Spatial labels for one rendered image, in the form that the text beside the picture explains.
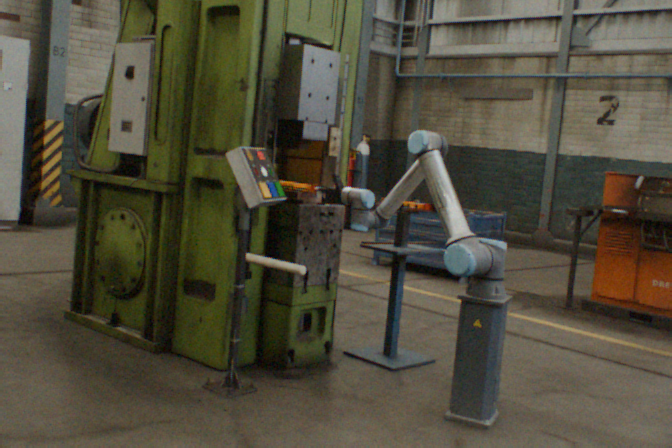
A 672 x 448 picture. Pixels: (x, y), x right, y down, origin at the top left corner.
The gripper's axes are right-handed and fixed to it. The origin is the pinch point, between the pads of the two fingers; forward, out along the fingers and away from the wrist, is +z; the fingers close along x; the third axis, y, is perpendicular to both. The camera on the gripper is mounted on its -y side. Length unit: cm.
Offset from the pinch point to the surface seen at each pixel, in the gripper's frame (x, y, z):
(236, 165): -74, -10, -13
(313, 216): -4.8, 15.5, -3.1
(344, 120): 39, -39, 18
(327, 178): 27.7, -4.2, 16.9
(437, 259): 354, 83, 134
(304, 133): -11.4, -28.8, 3.0
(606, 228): 348, 26, -38
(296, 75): -17, -59, 7
